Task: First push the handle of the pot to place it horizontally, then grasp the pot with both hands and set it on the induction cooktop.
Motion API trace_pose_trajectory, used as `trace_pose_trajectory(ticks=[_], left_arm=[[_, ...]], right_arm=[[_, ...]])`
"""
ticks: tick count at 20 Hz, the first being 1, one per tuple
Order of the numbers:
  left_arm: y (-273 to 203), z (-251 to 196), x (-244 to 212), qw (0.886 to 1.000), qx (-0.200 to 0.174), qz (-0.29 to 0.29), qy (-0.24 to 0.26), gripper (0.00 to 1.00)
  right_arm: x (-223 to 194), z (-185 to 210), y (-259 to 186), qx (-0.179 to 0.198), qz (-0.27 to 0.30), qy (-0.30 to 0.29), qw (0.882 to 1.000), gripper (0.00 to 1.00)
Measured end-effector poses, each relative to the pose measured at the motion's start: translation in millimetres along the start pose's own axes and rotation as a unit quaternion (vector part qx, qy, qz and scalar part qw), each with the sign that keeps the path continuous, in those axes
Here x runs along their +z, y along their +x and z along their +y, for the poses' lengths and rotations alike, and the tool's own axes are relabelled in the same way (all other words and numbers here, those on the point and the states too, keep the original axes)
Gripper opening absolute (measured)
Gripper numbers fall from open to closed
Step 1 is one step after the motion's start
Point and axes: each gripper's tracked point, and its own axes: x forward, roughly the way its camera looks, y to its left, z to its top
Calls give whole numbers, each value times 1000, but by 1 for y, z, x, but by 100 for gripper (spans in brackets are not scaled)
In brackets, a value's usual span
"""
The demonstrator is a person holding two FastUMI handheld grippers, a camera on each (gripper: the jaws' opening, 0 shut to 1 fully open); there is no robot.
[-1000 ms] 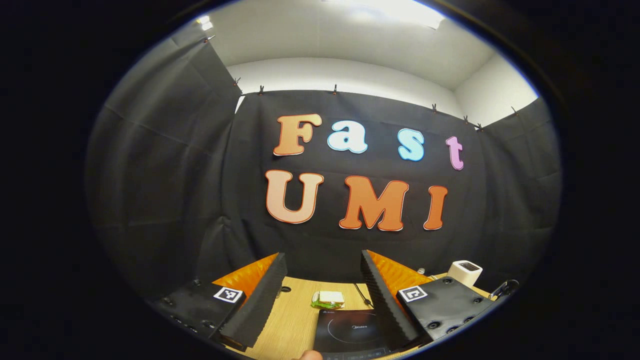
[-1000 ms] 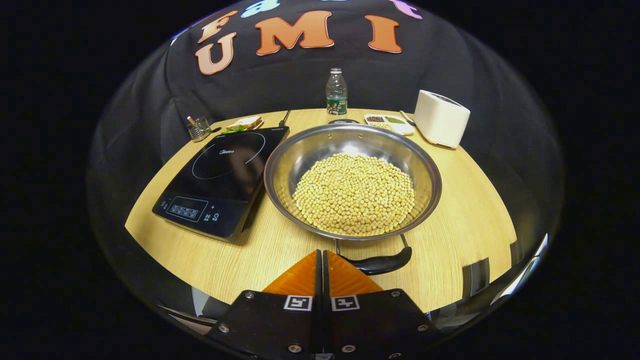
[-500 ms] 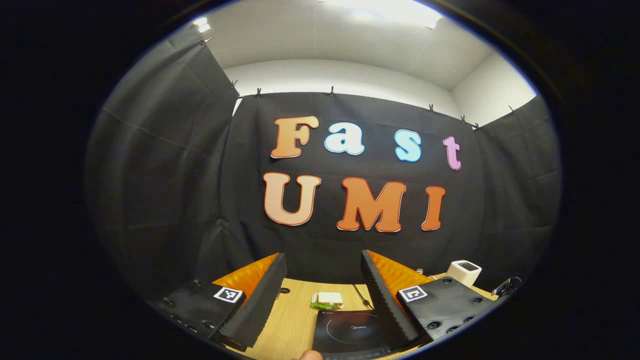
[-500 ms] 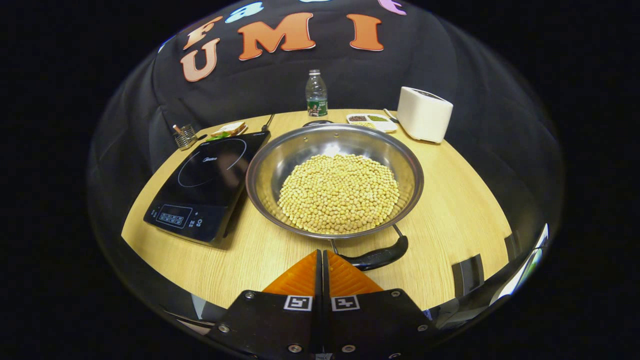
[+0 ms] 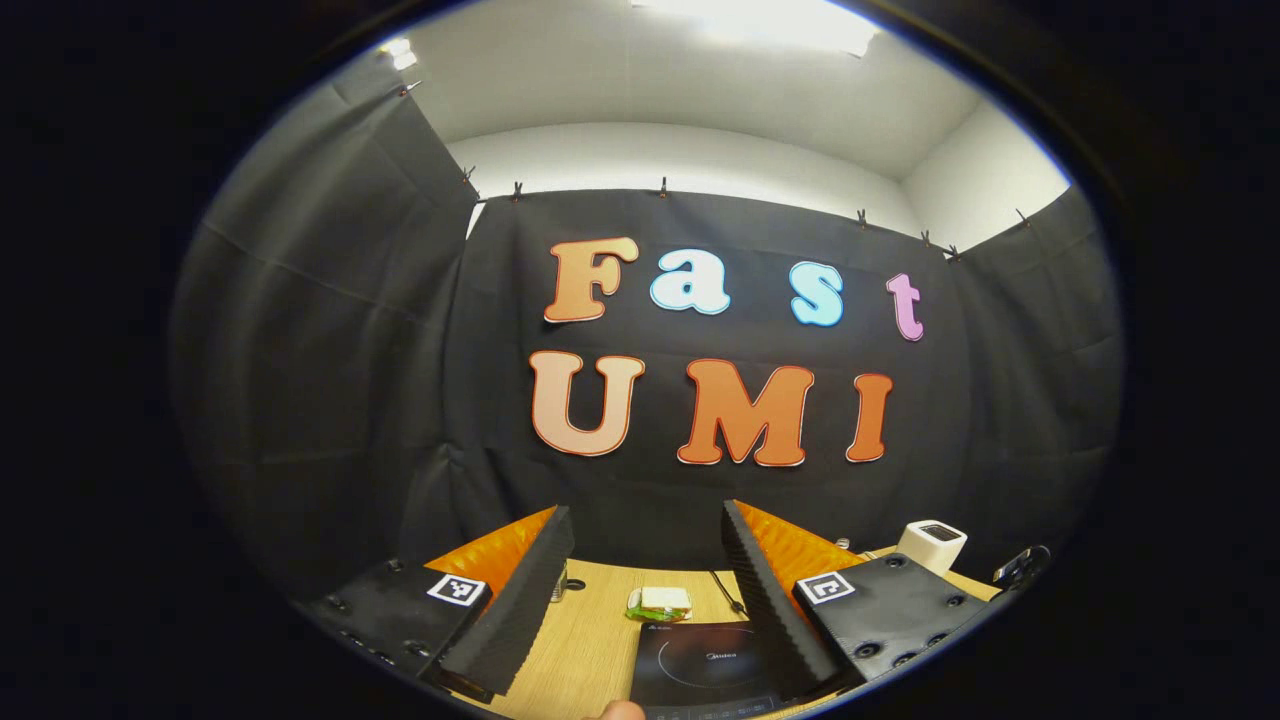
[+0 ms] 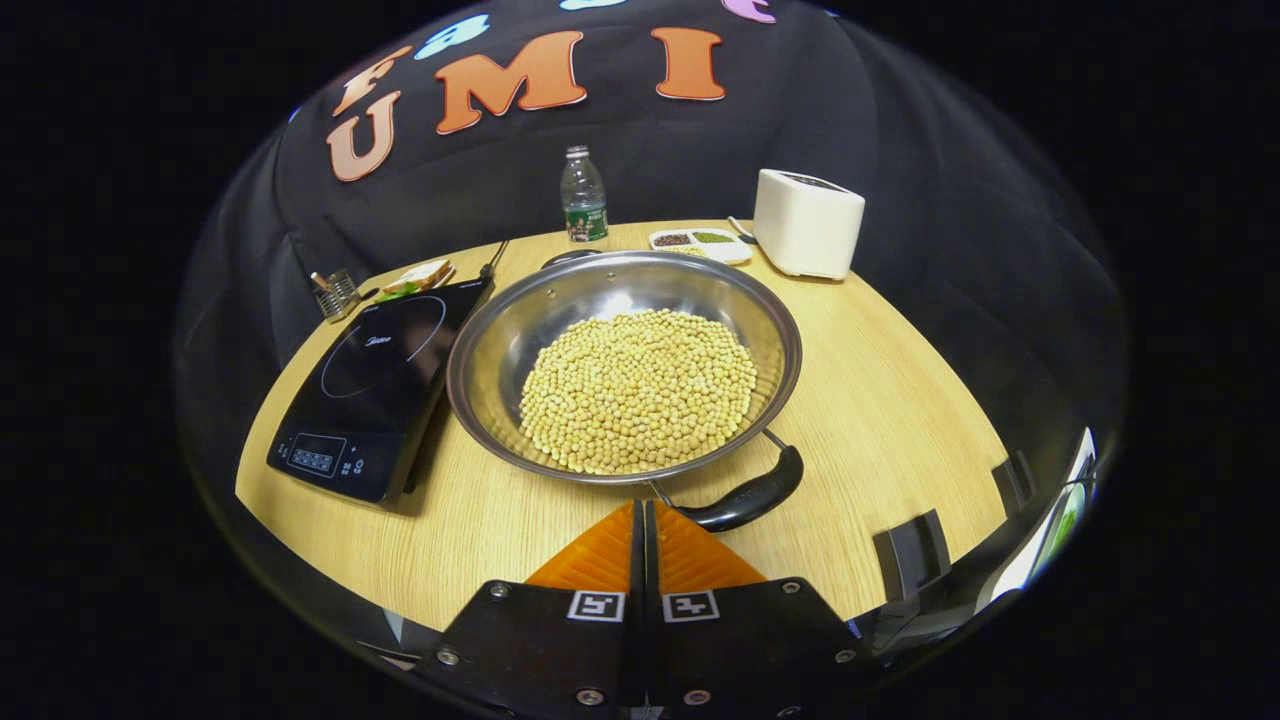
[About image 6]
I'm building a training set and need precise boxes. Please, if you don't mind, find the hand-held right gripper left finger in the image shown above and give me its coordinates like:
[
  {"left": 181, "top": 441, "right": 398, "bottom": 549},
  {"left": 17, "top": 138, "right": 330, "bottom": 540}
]
[{"left": 415, "top": 500, "right": 646, "bottom": 720}]

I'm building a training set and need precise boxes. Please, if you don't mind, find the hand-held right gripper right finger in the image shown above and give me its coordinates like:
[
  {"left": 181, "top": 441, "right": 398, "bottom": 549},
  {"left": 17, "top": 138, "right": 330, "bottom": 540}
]
[{"left": 645, "top": 500, "right": 871, "bottom": 720}]

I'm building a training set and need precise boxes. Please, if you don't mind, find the black induction cooktop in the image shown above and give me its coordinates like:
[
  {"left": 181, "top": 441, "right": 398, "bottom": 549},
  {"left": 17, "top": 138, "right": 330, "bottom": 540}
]
[{"left": 266, "top": 276, "right": 495, "bottom": 506}]

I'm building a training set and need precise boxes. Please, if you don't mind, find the steel pot with black handles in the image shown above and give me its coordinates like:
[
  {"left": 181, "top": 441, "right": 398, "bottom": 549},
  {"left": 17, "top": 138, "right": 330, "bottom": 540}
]
[{"left": 446, "top": 248, "right": 805, "bottom": 533}]

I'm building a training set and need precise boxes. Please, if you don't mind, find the pile of soybeans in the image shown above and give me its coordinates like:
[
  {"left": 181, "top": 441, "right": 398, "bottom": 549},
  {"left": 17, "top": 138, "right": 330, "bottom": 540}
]
[{"left": 518, "top": 308, "right": 759, "bottom": 475}]

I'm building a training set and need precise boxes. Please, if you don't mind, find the sandwich with lettuce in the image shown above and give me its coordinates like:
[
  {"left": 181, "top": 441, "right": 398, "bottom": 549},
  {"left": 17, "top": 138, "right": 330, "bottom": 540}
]
[{"left": 375, "top": 259, "right": 456, "bottom": 303}]

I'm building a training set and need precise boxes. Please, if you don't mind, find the white divided tray of beans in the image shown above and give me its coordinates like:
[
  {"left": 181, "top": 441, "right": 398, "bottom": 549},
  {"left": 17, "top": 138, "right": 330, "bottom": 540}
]
[{"left": 648, "top": 228, "right": 754, "bottom": 267}]

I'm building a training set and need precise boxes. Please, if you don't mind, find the small clear glass holder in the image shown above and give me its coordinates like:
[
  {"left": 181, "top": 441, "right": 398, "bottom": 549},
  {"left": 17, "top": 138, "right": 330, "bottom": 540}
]
[{"left": 310, "top": 268, "right": 363, "bottom": 323}]

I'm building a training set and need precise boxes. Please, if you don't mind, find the white toaster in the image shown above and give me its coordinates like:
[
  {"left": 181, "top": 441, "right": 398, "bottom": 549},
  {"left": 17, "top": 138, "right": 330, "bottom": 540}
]
[{"left": 752, "top": 169, "right": 866, "bottom": 281}]

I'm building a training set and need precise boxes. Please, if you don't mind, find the clear plastic water bottle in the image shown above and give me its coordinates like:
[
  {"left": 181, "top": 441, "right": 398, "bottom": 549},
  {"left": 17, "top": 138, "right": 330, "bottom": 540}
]
[{"left": 560, "top": 145, "right": 609, "bottom": 244}]

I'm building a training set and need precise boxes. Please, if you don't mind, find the black backdrop cloth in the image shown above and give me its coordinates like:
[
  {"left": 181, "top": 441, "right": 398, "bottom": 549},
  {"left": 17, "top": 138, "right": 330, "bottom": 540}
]
[{"left": 175, "top": 0, "right": 1126, "bottom": 481}]

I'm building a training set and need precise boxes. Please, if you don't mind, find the black table edge bracket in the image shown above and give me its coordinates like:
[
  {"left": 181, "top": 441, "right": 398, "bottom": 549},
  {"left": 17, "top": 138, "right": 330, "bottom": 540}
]
[
  {"left": 873, "top": 508, "right": 953, "bottom": 603},
  {"left": 990, "top": 450, "right": 1037, "bottom": 516}
]

